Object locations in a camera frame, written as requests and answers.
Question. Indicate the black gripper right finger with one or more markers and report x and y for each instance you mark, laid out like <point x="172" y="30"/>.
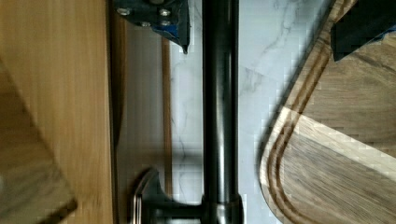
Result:
<point x="365" y="22"/>

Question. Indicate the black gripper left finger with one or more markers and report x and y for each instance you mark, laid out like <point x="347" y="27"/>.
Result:
<point x="168" y="18"/>

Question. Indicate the wooden drawer cabinet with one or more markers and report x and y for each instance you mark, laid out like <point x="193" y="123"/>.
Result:
<point x="93" y="84"/>

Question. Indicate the wooden cutting board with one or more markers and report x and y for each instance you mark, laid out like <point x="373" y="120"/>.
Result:
<point x="330" y="156"/>

